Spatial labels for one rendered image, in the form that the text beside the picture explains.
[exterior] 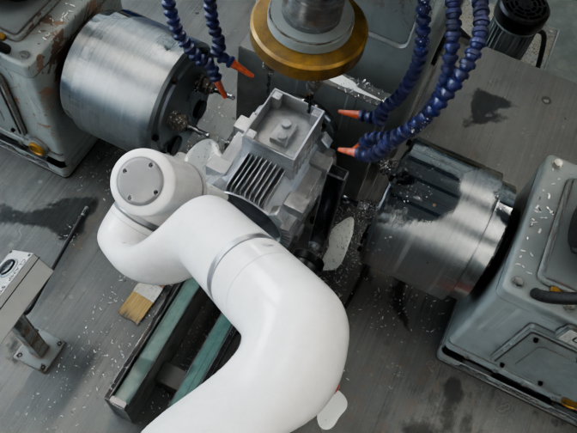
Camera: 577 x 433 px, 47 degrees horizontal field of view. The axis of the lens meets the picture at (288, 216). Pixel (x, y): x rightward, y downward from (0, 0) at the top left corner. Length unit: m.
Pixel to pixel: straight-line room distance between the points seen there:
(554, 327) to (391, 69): 0.55
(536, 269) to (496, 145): 0.62
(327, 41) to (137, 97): 0.38
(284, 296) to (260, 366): 0.06
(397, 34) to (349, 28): 0.25
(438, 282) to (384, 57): 0.43
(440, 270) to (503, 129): 0.66
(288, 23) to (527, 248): 0.51
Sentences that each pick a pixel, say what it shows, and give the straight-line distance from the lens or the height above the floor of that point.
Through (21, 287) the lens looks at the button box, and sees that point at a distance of 1.12.
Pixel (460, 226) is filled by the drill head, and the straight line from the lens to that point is 1.10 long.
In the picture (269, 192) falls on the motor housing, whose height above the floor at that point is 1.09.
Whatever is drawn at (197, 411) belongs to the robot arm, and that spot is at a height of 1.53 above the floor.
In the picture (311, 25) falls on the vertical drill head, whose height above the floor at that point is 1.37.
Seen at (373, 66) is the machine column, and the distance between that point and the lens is 1.31.
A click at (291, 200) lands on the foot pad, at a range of 1.15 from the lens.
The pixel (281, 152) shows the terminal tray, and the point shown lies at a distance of 1.11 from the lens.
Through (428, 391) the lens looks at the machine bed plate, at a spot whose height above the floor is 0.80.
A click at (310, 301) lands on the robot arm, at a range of 0.57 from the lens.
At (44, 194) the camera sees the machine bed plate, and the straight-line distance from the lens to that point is 1.51.
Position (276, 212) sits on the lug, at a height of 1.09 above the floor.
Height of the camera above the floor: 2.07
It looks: 61 degrees down
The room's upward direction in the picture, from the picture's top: 11 degrees clockwise
